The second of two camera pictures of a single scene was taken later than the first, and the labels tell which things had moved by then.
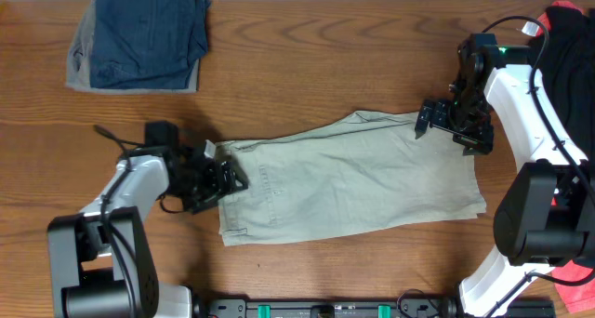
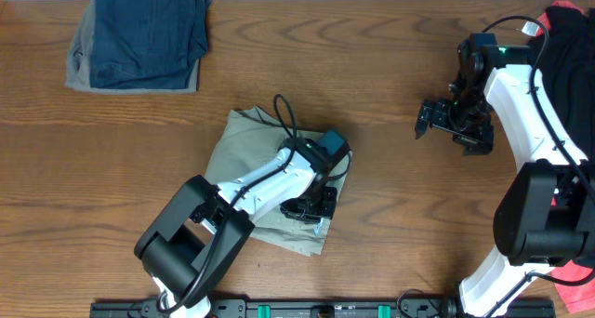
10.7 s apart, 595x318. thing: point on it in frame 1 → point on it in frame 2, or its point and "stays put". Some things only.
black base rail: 368,308 stays put
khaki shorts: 372,172 → 242,138
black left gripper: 216,180 → 306,211
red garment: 576,298 stays put
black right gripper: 448,121 stays put
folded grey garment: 78,79 stays put
